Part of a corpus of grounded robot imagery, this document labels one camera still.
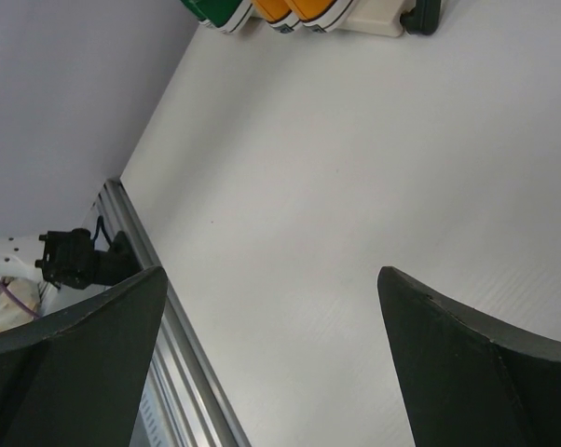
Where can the green sneaker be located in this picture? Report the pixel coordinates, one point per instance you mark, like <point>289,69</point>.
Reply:
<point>225,16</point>

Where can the orange sneaker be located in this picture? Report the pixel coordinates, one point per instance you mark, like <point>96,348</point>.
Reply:
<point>321,16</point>
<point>278,15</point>

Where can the aluminium mounting rail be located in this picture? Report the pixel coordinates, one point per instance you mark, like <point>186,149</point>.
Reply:
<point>183,403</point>

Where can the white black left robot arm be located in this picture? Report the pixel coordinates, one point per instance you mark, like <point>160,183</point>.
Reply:
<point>76,259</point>

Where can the beige black shoe shelf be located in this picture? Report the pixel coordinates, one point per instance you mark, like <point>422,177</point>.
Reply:
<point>392,18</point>

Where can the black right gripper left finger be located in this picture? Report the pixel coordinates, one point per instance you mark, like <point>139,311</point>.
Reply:
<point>75,377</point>

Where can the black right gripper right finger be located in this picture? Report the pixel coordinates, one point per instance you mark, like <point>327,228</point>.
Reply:
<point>468,379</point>

